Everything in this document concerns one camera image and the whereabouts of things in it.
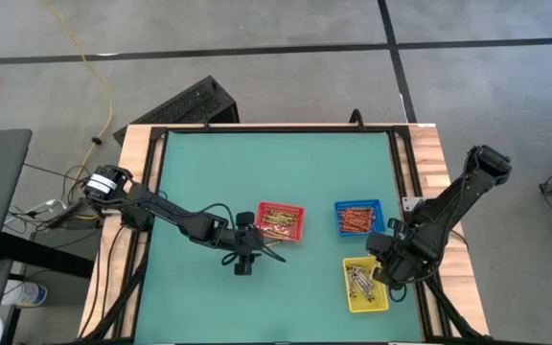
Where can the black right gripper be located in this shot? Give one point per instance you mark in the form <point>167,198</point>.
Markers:
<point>400,263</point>

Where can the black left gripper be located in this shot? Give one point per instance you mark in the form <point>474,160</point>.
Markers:
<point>245,239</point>

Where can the grey crayon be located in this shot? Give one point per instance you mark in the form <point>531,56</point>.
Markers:
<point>352,283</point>
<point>355,277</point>
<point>364,290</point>

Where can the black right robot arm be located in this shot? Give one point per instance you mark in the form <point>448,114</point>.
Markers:
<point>453,206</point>

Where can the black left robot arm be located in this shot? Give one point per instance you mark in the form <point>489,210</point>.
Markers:
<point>161,208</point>

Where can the blue plastic basket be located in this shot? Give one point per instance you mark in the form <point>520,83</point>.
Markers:
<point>379,218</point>

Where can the yellow plastic basket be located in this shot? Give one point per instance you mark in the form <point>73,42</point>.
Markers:
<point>360,306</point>

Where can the red plastic basket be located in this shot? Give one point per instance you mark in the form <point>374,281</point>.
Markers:
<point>300,230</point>

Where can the green table mat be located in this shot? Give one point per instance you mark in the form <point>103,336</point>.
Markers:
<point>257,167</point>

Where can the black power adapter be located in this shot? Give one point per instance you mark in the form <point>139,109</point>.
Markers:
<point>67,216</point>

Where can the black floor tape line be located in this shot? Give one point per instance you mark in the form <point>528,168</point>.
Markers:
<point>209,52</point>
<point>397,62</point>

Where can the black desk bar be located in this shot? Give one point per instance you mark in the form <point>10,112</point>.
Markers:
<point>41,254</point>

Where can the white bottle blue cap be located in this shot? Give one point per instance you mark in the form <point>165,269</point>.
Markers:
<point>22,293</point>

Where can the black metal table frame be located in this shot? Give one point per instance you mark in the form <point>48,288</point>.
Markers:
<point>281,129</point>

